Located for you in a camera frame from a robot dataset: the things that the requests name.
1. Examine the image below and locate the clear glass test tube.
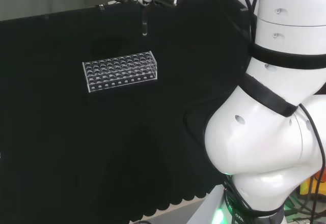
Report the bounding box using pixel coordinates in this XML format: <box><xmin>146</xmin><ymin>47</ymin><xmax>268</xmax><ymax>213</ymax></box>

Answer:
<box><xmin>141</xmin><ymin>4</ymin><xmax>149</xmax><ymax>37</ymax></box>

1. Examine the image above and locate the clear test tube rack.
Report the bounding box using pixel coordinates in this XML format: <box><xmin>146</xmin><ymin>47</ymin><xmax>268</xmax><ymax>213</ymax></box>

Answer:
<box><xmin>81</xmin><ymin>50</ymin><xmax>157</xmax><ymax>94</ymax></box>

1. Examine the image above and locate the black bench cloth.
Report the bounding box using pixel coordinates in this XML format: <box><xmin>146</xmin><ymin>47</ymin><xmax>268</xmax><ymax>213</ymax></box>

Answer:
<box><xmin>0</xmin><ymin>0</ymin><xmax>258</xmax><ymax>224</ymax></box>

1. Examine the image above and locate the yellow stop button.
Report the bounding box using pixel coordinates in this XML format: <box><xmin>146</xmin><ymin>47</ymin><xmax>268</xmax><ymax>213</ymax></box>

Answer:
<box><xmin>299</xmin><ymin>170</ymin><xmax>326</xmax><ymax>195</ymax></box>

